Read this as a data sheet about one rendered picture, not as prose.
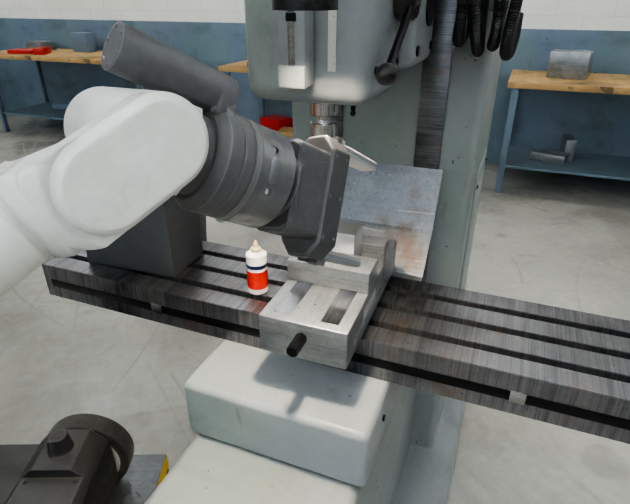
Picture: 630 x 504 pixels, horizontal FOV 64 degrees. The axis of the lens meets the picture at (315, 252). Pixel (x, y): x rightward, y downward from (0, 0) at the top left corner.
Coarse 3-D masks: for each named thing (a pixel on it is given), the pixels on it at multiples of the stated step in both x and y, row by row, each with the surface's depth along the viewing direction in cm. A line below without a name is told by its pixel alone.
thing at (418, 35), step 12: (432, 0) 89; (420, 12) 83; (432, 12) 91; (420, 24) 85; (432, 24) 95; (408, 36) 83; (420, 36) 87; (408, 48) 84; (420, 48) 88; (408, 60) 85; (420, 60) 92
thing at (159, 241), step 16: (160, 208) 97; (176, 208) 101; (144, 224) 100; (160, 224) 99; (176, 224) 102; (192, 224) 108; (128, 240) 103; (144, 240) 102; (160, 240) 101; (176, 240) 102; (192, 240) 108; (96, 256) 108; (112, 256) 107; (128, 256) 105; (144, 256) 104; (160, 256) 103; (176, 256) 103; (192, 256) 109; (160, 272) 104; (176, 272) 104
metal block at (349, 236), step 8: (344, 224) 92; (352, 224) 92; (360, 224) 92; (344, 232) 89; (352, 232) 89; (360, 232) 92; (336, 240) 90; (344, 240) 89; (352, 240) 88; (360, 240) 93; (336, 248) 90; (344, 248) 90; (352, 248) 89; (360, 248) 94
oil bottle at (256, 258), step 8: (256, 240) 95; (256, 248) 95; (248, 256) 95; (256, 256) 94; (264, 256) 95; (248, 264) 96; (256, 264) 95; (264, 264) 96; (248, 272) 96; (256, 272) 96; (264, 272) 97; (248, 280) 97; (256, 280) 96; (264, 280) 97; (248, 288) 99; (256, 288) 97; (264, 288) 98
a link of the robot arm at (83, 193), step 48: (144, 96) 31; (96, 144) 30; (144, 144) 32; (192, 144) 34; (0, 192) 30; (48, 192) 29; (96, 192) 30; (144, 192) 32; (48, 240) 31; (96, 240) 32
